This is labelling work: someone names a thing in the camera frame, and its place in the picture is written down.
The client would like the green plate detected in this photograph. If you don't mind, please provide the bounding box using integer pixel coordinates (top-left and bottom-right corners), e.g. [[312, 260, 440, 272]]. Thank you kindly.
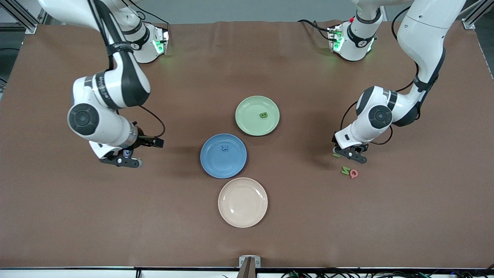
[[235, 95, 280, 137]]

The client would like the black right base cable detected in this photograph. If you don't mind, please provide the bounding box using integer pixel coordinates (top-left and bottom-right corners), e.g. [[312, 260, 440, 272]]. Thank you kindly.
[[139, 15, 171, 31]]

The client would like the black left base cable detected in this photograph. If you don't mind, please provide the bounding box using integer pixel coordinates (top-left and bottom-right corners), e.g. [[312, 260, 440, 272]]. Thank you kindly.
[[297, 19, 333, 41]]

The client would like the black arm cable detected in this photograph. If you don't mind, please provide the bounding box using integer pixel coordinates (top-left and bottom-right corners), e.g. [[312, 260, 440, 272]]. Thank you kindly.
[[341, 6, 421, 146], [88, 0, 166, 139]]

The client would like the brown table cover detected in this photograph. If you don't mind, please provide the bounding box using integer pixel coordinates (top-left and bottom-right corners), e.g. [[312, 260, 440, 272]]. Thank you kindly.
[[0, 20, 494, 269]]

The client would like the black base cable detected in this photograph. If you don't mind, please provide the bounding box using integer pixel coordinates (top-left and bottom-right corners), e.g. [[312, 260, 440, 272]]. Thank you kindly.
[[139, 15, 171, 31], [297, 19, 333, 41]]

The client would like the aluminium frame profile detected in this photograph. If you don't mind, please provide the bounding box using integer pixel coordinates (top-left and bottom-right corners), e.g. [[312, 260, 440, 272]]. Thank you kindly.
[[0, 0, 47, 34], [461, 0, 494, 29]]

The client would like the beige plate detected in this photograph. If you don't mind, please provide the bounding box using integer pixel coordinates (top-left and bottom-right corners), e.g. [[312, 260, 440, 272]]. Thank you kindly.
[[218, 177, 268, 228]]

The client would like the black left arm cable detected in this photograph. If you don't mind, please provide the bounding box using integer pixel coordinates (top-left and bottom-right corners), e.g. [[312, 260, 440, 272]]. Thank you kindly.
[[341, 6, 421, 146]]

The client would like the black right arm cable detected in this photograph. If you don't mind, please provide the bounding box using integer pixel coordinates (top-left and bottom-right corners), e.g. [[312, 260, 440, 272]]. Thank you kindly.
[[88, 0, 166, 139]]

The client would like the blue plate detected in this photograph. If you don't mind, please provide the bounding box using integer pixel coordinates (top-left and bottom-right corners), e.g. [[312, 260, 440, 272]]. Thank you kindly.
[[200, 133, 247, 179]]

